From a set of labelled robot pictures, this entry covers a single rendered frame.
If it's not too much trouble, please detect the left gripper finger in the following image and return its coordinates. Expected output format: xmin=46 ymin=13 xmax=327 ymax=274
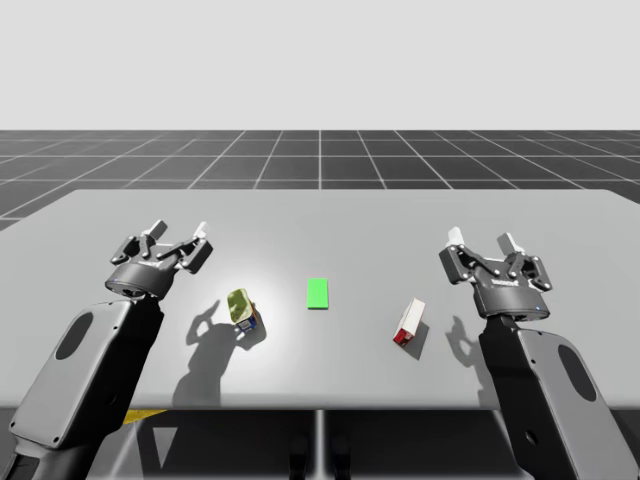
xmin=110 ymin=218 xmax=169 ymax=266
xmin=156 ymin=221 xmax=215 ymax=275

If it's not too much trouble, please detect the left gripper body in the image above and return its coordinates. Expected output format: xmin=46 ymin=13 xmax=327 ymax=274
xmin=104 ymin=243 xmax=184 ymax=301

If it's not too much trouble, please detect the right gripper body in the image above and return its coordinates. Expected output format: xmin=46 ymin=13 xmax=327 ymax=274
xmin=471 ymin=255 xmax=550 ymax=321

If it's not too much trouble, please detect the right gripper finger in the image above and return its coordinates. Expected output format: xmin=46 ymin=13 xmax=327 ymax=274
xmin=496 ymin=232 xmax=554 ymax=293
xmin=438 ymin=226 xmax=501 ymax=287

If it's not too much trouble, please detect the green and blue rectangular can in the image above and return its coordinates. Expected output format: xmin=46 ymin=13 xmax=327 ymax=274
xmin=226 ymin=287 xmax=259 ymax=336

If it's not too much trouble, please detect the red and white carton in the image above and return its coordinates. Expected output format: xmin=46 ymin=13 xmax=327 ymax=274
xmin=392 ymin=298 xmax=427 ymax=347

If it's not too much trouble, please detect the green pad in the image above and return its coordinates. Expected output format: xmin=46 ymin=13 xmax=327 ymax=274
xmin=306 ymin=277 xmax=330 ymax=311

